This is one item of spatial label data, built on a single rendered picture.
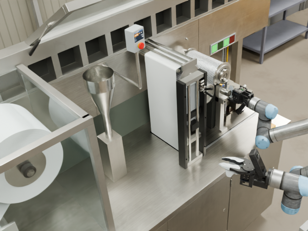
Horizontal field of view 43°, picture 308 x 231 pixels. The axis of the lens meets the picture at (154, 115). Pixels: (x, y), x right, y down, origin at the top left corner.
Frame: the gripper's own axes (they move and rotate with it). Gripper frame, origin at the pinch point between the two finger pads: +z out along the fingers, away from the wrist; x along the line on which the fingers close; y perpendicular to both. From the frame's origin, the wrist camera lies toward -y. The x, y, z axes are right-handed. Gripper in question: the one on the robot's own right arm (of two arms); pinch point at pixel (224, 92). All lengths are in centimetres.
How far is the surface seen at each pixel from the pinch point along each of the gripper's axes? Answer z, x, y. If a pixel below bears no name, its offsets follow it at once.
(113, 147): 4, 79, 4
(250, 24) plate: 30, -62, 14
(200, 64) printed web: 8.8, 11.0, 20.0
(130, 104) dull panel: 30, 47, 1
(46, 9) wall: 183, 18, 10
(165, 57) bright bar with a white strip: 8, 38, 36
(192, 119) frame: -12.6, 40.1, 8.2
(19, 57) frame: 30, 102, 54
